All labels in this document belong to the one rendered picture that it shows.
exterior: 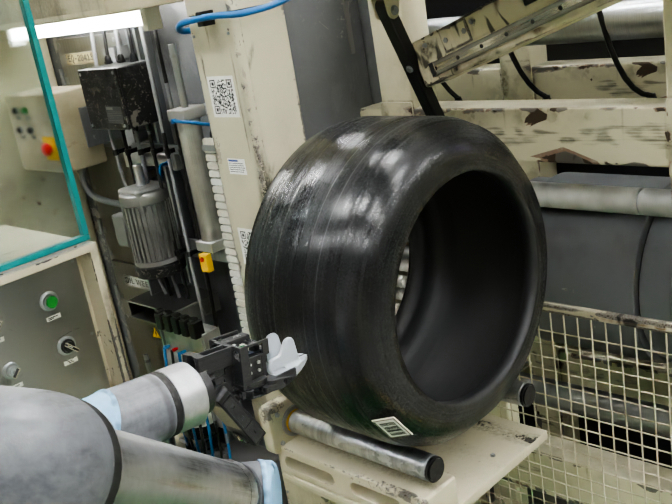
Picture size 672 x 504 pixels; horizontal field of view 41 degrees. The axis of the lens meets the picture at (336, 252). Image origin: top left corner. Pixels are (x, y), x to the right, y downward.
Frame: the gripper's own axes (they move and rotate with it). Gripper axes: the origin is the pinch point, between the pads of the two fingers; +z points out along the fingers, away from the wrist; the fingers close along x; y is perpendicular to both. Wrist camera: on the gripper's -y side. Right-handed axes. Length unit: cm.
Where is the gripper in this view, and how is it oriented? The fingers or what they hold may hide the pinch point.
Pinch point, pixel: (299, 362)
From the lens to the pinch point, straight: 137.2
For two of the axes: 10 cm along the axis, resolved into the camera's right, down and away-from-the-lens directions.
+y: -0.8, -9.7, -2.3
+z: 7.0, -2.2, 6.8
